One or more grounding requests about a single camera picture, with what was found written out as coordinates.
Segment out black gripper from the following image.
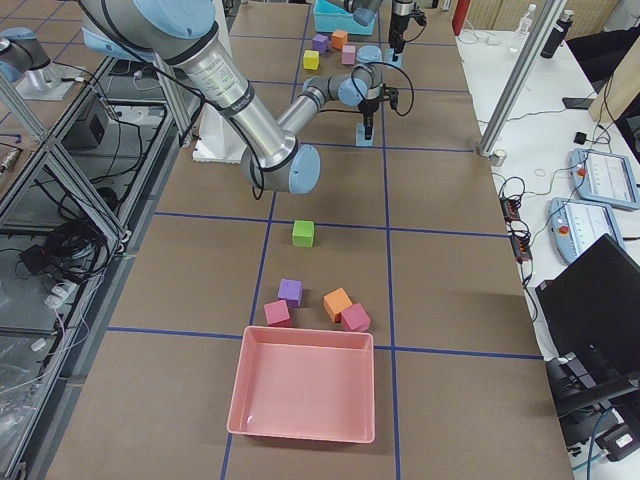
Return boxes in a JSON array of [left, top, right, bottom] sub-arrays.
[[359, 97, 384, 140], [390, 0, 413, 61]]

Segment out light blue block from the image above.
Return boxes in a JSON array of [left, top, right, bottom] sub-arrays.
[[384, 48, 404, 68], [355, 123, 375, 147]]

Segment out light pink foam block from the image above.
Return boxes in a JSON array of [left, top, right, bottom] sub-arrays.
[[341, 44, 356, 65]]

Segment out orange block left side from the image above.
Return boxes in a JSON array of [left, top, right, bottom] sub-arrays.
[[331, 29, 348, 51]]

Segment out cyan plastic bin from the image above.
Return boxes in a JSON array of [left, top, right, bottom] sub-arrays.
[[313, 1, 378, 37]]

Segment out purple block left side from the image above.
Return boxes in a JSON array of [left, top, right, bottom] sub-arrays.
[[312, 33, 329, 54]]

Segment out yellow foam block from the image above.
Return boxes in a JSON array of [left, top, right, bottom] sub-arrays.
[[303, 50, 320, 71]]

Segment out green foam block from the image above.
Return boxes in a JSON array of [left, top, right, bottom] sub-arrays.
[[292, 220, 315, 248]]

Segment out small metal cylinder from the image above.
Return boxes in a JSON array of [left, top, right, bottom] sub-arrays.
[[489, 149, 507, 168]]

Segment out black water bottle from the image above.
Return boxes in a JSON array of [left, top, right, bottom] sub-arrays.
[[540, 9, 574, 59]]

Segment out orange block right side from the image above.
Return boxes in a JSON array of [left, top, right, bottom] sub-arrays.
[[323, 288, 353, 323]]

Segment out purple block right side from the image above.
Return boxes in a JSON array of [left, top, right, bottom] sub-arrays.
[[278, 278, 304, 308]]

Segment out black smartphone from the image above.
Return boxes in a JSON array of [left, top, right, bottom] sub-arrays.
[[561, 97, 593, 110]]

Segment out magenta block near orange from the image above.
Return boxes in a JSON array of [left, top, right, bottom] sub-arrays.
[[340, 303, 371, 332]]

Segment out magenta block near purple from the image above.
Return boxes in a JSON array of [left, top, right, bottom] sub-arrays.
[[263, 300, 291, 327]]

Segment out teach pendant near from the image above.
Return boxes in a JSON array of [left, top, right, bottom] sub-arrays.
[[549, 197, 625, 264]]

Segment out teach pendant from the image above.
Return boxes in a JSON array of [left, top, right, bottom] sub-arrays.
[[569, 148, 639, 211], [549, 197, 625, 264]]

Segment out teach pendant far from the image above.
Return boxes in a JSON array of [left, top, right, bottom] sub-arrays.
[[569, 148, 639, 211]]

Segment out pink plastic bin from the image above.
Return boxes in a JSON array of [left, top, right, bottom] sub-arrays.
[[227, 326, 376, 444]]

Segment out black laptop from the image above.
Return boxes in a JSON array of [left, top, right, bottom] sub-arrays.
[[536, 234, 639, 375]]

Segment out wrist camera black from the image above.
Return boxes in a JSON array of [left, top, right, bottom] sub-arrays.
[[410, 4, 427, 27], [383, 87, 399, 112]]

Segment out aluminium frame post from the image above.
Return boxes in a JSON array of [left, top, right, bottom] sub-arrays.
[[477, 0, 566, 157]]

